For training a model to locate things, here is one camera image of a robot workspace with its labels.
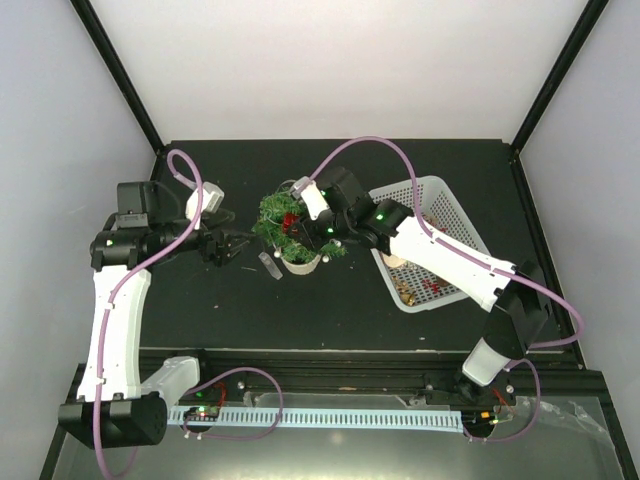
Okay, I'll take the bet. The red gift box ornament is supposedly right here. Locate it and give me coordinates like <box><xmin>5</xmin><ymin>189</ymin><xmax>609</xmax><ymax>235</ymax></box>
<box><xmin>281</xmin><ymin>212</ymin><xmax>299</xmax><ymax>234</ymax></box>

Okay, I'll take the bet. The wooden snowman ornament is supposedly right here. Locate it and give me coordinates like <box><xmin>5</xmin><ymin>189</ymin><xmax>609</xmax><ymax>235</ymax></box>
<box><xmin>382</xmin><ymin>254</ymin><xmax>406</xmax><ymax>269</ymax></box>

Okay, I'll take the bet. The black frame post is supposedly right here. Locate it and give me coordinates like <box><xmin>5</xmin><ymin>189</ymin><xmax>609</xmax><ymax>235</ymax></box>
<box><xmin>511</xmin><ymin>0</ymin><xmax>609</xmax><ymax>154</ymax></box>
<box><xmin>70</xmin><ymin>0</ymin><xmax>164</xmax><ymax>153</ymax></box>

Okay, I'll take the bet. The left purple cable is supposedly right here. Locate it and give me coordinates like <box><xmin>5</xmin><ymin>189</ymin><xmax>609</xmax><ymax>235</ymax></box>
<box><xmin>92</xmin><ymin>148</ymin><xmax>284</xmax><ymax>480</ymax></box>

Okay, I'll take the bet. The white perforated plastic basket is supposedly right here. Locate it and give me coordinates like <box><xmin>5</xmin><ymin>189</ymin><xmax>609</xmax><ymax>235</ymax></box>
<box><xmin>369</xmin><ymin>176</ymin><xmax>489</xmax><ymax>313</ymax></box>

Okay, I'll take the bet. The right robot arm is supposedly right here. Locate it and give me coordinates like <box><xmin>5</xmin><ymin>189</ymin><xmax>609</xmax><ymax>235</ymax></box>
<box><xmin>286</xmin><ymin>167</ymin><xmax>550</xmax><ymax>403</ymax></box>

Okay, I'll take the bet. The small green christmas tree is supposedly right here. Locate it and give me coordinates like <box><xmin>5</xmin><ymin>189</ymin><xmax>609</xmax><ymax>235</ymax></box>
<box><xmin>252</xmin><ymin>188</ymin><xmax>347</xmax><ymax>276</ymax></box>

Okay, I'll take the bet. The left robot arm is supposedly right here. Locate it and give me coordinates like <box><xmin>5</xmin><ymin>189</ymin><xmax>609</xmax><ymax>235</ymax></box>
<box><xmin>58</xmin><ymin>181</ymin><xmax>251</xmax><ymax>448</ymax></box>

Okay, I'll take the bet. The right black frame post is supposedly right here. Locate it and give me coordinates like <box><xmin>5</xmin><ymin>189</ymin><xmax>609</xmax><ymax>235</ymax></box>
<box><xmin>511</xmin><ymin>0</ymin><xmax>609</xmax><ymax>154</ymax></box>

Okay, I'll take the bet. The gold bell ornament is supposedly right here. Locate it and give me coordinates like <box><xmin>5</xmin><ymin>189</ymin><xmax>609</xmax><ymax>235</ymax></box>
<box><xmin>399</xmin><ymin>292</ymin><xmax>415</xmax><ymax>306</ymax></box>

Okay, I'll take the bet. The left black frame post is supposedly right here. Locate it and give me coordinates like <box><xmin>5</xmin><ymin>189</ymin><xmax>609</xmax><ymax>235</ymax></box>
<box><xmin>70</xmin><ymin>0</ymin><xmax>164</xmax><ymax>153</ymax></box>

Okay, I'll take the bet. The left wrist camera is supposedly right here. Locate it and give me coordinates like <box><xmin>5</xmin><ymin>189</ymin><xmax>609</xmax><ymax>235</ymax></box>
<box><xmin>185</xmin><ymin>182</ymin><xmax>225</xmax><ymax>230</ymax></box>

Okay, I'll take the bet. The purple cable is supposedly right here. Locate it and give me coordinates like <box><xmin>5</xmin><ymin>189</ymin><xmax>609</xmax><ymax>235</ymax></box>
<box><xmin>92</xmin><ymin>148</ymin><xmax>284</xmax><ymax>480</ymax></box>
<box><xmin>309</xmin><ymin>135</ymin><xmax>586</xmax><ymax>444</ymax></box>

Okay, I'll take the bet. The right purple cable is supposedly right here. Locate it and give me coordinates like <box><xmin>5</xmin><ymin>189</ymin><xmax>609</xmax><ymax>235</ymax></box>
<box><xmin>309</xmin><ymin>135</ymin><xmax>586</xmax><ymax>444</ymax></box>

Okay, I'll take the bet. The small circuit board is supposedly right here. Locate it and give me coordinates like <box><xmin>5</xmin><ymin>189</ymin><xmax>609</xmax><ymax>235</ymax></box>
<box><xmin>183</xmin><ymin>406</ymin><xmax>219</xmax><ymax>421</ymax></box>

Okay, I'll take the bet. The white bulb light string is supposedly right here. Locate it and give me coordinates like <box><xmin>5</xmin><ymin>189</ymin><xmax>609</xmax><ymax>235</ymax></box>
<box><xmin>257</xmin><ymin>178</ymin><xmax>346</xmax><ymax>281</ymax></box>

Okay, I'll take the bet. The light blue slotted cable duct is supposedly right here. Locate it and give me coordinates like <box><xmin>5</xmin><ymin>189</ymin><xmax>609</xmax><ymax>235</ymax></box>
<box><xmin>167</xmin><ymin>406</ymin><xmax>463</xmax><ymax>433</ymax></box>

